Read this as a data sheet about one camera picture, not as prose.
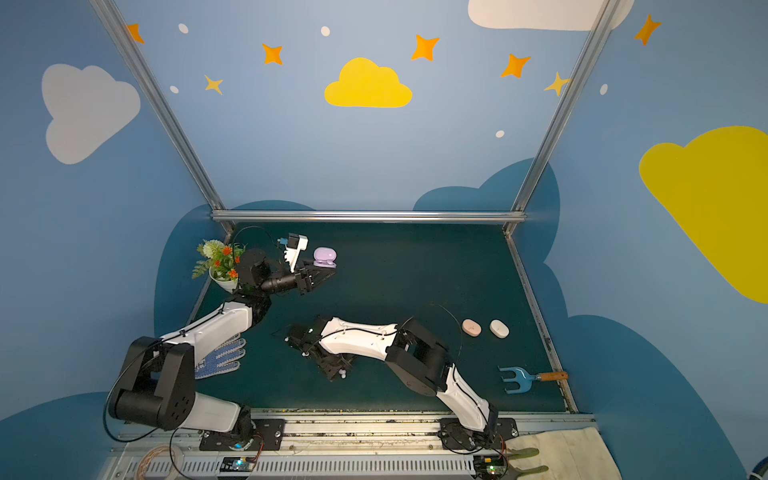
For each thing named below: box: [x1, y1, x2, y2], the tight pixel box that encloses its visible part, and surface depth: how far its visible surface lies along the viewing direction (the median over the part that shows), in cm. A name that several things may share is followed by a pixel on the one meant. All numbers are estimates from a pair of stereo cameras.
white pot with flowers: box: [192, 239, 247, 293], surface depth 94 cm
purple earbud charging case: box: [313, 246, 338, 269], surface depth 80 cm
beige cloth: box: [505, 427, 623, 480], surface depth 73 cm
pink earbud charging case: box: [462, 319, 482, 337], surface depth 94 cm
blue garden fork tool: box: [498, 366, 569, 394], surface depth 85 cm
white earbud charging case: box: [489, 319, 510, 339], surface depth 94 cm
